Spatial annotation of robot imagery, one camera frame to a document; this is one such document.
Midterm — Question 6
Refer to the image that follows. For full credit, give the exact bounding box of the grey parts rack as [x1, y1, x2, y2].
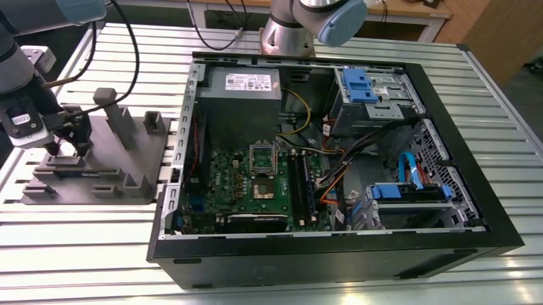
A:
[20, 88, 175, 206]

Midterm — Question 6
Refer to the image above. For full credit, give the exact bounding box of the green motherboard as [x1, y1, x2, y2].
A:
[182, 136, 337, 235]

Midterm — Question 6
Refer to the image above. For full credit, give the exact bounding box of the yellow wire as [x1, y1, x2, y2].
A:
[278, 88, 314, 137]

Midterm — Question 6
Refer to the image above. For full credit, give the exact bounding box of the black RAM slot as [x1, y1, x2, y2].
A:
[298, 151, 314, 223]
[287, 150, 303, 224]
[293, 151, 307, 224]
[302, 151, 319, 222]

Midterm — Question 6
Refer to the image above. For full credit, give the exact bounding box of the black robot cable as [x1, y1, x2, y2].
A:
[63, 0, 142, 119]

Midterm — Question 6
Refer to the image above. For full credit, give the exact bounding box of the wooden cabinet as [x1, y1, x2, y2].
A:
[437, 0, 543, 86]

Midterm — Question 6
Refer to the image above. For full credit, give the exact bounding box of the dark RAM stick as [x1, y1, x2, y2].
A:
[54, 171, 105, 178]

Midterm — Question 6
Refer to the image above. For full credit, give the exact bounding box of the red wire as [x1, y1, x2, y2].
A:
[411, 163, 430, 189]

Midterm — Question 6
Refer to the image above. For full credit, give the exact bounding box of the grey power supply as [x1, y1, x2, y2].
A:
[198, 67, 283, 144]

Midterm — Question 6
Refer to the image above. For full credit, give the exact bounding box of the CPU socket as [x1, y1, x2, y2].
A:
[254, 177, 278, 201]

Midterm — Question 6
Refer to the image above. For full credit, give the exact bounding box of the wooden desk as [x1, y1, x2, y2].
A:
[365, 0, 454, 44]

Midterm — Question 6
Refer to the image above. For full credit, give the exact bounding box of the black cable bundle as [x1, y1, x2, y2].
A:
[318, 117, 426, 188]

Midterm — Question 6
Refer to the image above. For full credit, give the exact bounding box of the blue plastic drive carrier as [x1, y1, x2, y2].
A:
[342, 68, 379, 104]

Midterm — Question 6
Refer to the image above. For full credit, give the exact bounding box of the metal drive cage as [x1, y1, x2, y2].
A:
[330, 65, 429, 137]

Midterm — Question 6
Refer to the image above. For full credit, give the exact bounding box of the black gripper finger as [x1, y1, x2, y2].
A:
[44, 130, 66, 157]
[62, 105, 94, 159]

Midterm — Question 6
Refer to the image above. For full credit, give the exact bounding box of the metal disk bay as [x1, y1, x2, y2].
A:
[346, 182, 485, 232]

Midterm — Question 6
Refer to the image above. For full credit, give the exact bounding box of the blue wire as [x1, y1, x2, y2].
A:
[398, 151, 426, 191]

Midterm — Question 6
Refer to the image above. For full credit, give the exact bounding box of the black PC case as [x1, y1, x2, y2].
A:
[146, 50, 526, 290]

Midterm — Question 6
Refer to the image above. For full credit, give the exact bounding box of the cable with silver plug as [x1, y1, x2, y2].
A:
[186, 0, 250, 51]

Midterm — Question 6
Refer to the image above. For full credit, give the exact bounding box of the metal socket cover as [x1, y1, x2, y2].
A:
[249, 139, 279, 177]

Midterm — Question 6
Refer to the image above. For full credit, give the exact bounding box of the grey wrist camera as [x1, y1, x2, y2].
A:
[20, 45, 58, 76]

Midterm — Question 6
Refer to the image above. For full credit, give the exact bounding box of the orange wire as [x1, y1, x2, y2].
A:
[318, 173, 342, 206]

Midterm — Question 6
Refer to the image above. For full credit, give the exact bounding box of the hard disk in blue carrier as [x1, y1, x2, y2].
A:
[367, 183, 454, 204]

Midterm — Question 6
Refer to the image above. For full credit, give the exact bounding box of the black graphics card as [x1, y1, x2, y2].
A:
[215, 213, 290, 233]

